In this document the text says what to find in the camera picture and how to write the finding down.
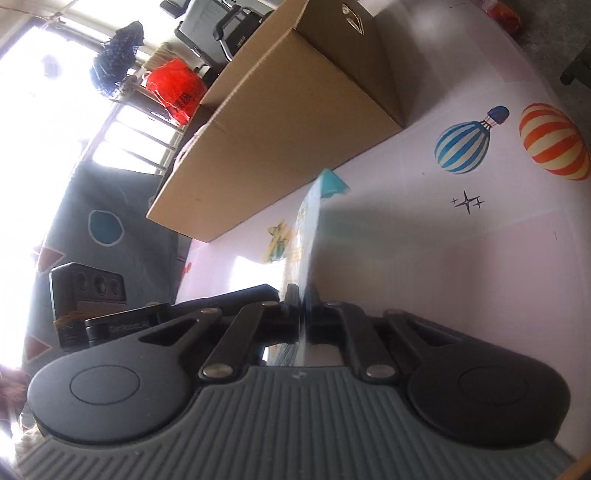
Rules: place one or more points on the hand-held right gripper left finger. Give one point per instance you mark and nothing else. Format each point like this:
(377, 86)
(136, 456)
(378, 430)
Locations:
(292, 318)

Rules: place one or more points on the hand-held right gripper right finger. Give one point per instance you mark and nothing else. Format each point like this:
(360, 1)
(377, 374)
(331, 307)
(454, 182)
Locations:
(318, 318)

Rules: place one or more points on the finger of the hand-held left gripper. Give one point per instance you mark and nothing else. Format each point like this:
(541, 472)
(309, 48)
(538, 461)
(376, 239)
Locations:
(231, 295)

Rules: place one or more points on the packaged light blue cloth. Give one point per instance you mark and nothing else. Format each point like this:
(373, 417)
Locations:
(318, 240)

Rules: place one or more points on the large cardboard box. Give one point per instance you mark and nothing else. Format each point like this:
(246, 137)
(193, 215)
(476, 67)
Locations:
(277, 138)

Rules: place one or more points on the dark grey printed cloth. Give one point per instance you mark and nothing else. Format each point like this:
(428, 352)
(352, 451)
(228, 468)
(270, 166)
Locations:
(115, 203)

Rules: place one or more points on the pink printed table cover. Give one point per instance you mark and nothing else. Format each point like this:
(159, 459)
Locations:
(461, 277)

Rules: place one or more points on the metal railing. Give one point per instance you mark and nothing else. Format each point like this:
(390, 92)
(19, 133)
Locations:
(138, 134)

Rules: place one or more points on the red plastic bag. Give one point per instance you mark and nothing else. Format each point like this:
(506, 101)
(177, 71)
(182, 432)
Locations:
(178, 90)

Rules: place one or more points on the dark blue hanging clothes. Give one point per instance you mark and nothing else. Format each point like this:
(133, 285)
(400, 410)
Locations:
(117, 57)

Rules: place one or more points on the beige bag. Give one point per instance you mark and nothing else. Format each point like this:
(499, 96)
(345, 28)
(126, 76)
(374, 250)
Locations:
(162, 53)

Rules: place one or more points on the grey wheelchair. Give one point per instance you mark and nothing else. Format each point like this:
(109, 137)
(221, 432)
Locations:
(217, 23)

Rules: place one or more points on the red packet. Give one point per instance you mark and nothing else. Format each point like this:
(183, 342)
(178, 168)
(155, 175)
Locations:
(501, 10)

